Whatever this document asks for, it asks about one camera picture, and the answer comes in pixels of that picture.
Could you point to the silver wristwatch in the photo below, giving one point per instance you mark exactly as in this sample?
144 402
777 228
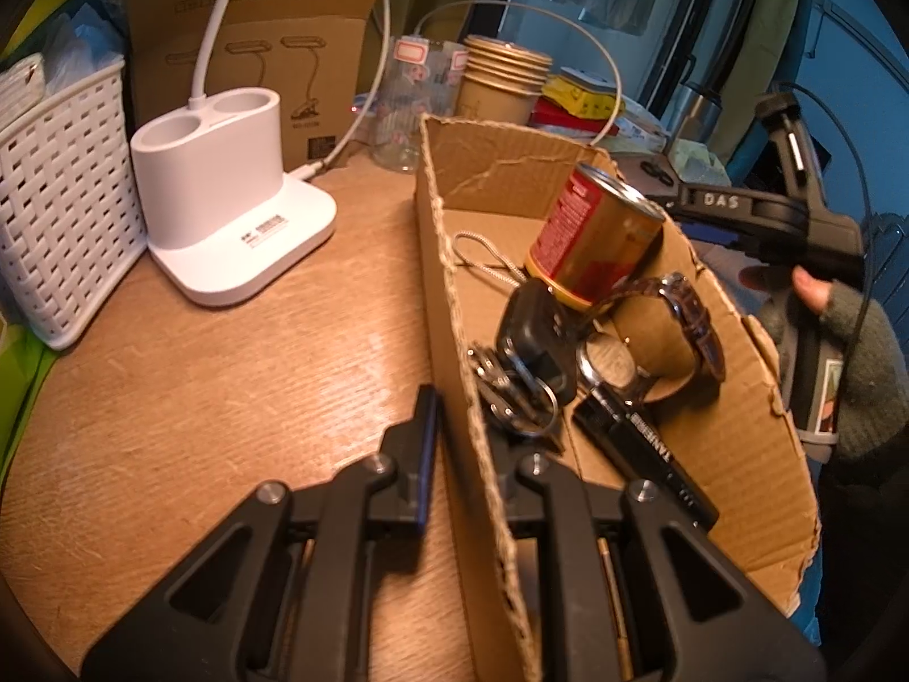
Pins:
607 362

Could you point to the clear glass jar with stickers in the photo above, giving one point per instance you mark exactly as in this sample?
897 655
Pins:
408 110

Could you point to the black flashlight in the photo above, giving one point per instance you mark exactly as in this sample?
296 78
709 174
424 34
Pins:
639 440

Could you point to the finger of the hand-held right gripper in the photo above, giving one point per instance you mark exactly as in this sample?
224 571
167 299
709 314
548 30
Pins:
714 200

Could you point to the pale green tissue pack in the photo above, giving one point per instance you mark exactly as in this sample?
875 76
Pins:
699 163

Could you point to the black scissors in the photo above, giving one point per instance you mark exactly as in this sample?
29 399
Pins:
655 170

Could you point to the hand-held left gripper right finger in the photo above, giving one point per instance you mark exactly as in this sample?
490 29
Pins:
540 511

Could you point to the yellow packet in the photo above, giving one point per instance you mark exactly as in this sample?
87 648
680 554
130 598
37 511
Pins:
582 92

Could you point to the gold pen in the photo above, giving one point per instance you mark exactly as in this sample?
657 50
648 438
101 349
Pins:
612 597

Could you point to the green bag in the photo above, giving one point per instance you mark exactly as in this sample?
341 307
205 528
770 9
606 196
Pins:
21 391

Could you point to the cardboard box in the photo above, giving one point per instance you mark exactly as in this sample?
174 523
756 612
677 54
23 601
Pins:
724 440

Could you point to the red packet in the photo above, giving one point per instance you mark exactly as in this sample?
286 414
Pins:
561 121

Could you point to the black car key with keyring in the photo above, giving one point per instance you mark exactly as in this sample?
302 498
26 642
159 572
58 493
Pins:
532 334

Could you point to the person's right hand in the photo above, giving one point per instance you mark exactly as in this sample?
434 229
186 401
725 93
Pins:
866 383

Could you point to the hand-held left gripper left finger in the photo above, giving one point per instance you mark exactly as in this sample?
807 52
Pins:
425 469

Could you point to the white desk lamp base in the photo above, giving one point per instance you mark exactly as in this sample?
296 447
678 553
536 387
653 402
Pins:
220 156

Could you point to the white plastic bag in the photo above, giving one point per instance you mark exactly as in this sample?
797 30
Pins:
85 50

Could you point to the stack of brown paper cups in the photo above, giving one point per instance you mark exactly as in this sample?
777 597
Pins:
493 96

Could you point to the steel thermos bottle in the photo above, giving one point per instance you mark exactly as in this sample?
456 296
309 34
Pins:
697 114

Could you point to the red and gold tin can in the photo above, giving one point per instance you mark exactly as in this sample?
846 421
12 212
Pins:
596 241

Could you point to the white woven plastic basket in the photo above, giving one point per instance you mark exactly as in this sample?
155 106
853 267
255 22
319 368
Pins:
57 206

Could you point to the brown cardboard lamp packaging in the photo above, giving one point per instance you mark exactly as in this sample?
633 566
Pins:
319 50

